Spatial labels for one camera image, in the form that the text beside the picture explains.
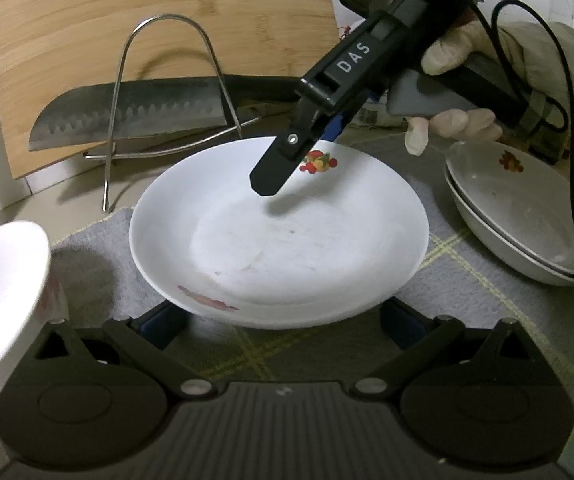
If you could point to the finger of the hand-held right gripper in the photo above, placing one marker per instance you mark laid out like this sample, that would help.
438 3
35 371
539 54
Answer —
334 127
277 165

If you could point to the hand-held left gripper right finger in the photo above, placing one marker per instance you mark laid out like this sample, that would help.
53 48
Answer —
402 322

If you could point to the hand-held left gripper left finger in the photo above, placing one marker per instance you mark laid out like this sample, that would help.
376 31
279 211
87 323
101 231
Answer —
162 327

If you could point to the white floral plate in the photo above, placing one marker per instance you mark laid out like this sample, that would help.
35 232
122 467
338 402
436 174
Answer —
267 250
507 261

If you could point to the white bowls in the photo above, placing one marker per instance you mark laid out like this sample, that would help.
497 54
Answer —
517 210

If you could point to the white floral bowl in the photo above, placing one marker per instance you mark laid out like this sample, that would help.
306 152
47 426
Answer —
2 300

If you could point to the person's right forearm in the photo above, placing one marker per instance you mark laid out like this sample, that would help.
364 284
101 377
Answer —
567 60

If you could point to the person's right hand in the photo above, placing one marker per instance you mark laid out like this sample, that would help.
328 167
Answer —
452 50

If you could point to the grey checked cloth mat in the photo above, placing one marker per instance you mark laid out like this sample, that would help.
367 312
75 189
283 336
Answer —
467 320

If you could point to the bamboo cutting board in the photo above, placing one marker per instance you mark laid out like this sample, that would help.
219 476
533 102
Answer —
117 20

